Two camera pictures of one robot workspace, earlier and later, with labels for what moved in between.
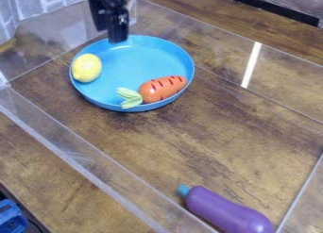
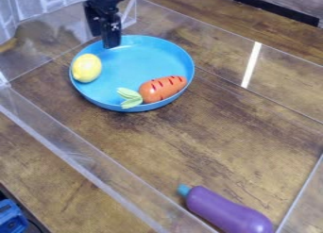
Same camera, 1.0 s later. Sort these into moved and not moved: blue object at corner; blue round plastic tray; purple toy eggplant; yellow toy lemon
Moved: blue round plastic tray
Not moved: yellow toy lemon; blue object at corner; purple toy eggplant
